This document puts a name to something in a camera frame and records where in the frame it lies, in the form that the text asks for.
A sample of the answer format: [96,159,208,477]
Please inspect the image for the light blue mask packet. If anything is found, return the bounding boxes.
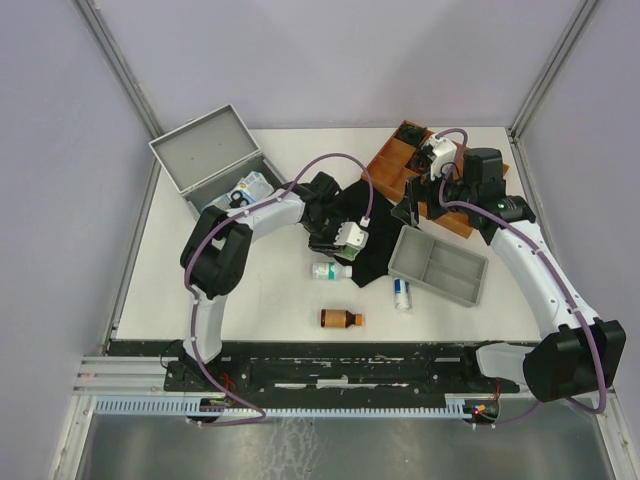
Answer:
[203,194,233,211]

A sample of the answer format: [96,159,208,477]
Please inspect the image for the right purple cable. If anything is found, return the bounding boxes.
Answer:
[434,128,614,429]

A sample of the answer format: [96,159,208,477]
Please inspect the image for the black handled scissors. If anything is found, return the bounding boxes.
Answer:
[229,191,250,208]

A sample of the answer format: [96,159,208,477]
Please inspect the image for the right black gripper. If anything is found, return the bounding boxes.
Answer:
[391,159,476,227]

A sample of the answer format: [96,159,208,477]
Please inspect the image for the brown medicine bottle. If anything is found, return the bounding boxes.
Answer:
[320,309,364,329]

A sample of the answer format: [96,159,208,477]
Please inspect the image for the light blue cable duct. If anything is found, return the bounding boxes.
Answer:
[94,395,472,420]

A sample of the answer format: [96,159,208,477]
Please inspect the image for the dark rolled item compartment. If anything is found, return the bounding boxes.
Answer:
[395,122,427,147]
[406,150,431,175]

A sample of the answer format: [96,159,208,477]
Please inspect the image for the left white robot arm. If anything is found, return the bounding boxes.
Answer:
[180,172,346,390]

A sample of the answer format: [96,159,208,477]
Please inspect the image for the black folded cloth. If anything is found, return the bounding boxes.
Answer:
[334,180,404,288]

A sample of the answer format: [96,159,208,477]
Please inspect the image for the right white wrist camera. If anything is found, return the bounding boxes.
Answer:
[421,135,457,180]

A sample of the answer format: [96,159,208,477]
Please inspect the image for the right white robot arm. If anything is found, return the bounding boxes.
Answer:
[392,147,626,413]

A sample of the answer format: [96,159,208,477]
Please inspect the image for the green small sachet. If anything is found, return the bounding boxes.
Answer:
[335,248,360,261]

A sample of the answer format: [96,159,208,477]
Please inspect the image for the blue white gauze packet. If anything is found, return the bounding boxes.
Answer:
[231,171,274,205]

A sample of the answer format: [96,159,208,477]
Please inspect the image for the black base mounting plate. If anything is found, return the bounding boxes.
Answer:
[107,340,522,409]

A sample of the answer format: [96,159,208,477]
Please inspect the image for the dark rolled item top compartment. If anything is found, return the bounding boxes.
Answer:
[395,122,427,147]

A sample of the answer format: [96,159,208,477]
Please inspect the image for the brown wooden compartment tray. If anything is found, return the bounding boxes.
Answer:
[360,119,510,241]

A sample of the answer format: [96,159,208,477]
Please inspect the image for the grey metal first aid box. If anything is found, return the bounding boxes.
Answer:
[149,104,287,216]

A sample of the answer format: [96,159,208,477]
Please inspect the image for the grey plastic divided tray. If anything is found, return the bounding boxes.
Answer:
[388,226,488,308]

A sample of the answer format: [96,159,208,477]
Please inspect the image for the white blue tube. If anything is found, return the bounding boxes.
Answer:
[393,278,412,312]

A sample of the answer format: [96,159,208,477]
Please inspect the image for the clear bottle green label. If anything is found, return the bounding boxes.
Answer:
[311,262,353,281]

